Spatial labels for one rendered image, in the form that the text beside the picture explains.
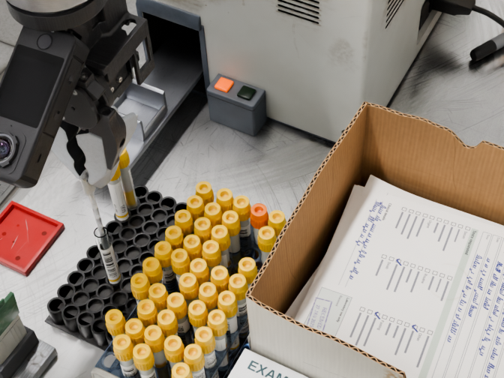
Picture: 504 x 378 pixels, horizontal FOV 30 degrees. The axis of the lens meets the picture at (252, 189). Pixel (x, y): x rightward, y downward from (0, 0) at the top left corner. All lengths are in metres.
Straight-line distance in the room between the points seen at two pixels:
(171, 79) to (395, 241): 0.33
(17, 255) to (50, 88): 0.36
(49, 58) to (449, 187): 0.43
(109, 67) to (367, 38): 0.30
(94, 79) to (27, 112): 0.06
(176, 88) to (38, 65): 0.40
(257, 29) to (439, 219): 0.27
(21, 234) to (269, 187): 0.27
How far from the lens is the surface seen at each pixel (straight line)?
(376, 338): 0.84
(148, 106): 1.05
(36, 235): 1.01
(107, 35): 0.73
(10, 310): 0.85
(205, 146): 1.05
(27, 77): 0.68
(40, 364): 0.91
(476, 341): 0.85
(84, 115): 0.72
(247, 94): 1.03
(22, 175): 0.67
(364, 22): 0.90
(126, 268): 0.94
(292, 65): 0.99
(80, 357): 0.93
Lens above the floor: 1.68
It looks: 53 degrees down
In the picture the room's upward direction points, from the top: 4 degrees counter-clockwise
